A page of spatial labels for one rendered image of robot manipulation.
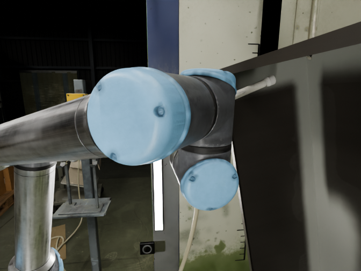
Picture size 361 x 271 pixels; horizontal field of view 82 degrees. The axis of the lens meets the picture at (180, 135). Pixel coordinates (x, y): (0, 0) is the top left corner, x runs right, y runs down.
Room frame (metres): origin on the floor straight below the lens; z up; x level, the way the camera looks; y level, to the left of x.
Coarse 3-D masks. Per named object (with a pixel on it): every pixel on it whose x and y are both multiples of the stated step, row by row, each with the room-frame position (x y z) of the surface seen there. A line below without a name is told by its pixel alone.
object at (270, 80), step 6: (264, 78) 0.69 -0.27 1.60; (270, 78) 0.68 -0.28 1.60; (252, 84) 0.68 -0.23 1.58; (258, 84) 0.68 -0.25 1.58; (264, 84) 0.68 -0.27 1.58; (270, 84) 0.68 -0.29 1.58; (240, 90) 0.67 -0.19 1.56; (246, 90) 0.67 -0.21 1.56; (252, 90) 0.67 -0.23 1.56; (240, 96) 0.67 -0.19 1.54
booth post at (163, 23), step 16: (160, 0) 1.28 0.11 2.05; (176, 0) 1.29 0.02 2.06; (160, 16) 1.28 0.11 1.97; (176, 16) 1.29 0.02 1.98; (160, 32) 1.28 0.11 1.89; (176, 32) 1.29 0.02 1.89; (160, 48) 1.28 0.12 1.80; (176, 48) 1.29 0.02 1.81; (160, 64) 1.28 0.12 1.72; (176, 64) 1.29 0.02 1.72; (176, 192) 1.29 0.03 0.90; (176, 208) 1.29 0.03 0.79; (176, 224) 1.29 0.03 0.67; (160, 240) 1.27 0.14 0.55; (176, 240) 1.29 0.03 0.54; (160, 256) 1.27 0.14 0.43; (176, 256) 1.29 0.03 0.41
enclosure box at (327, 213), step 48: (288, 48) 0.40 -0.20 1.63; (336, 48) 0.31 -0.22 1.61; (288, 96) 0.83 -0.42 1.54; (336, 96) 0.72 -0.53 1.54; (240, 144) 0.80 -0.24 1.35; (288, 144) 0.83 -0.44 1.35; (336, 144) 0.73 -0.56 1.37; (240, 192) 0.78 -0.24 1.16; (288, 192) 0.83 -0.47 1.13; (336, 192) 0.74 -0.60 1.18; (288, 240) 0.84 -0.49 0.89; (336, 240) 0.76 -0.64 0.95
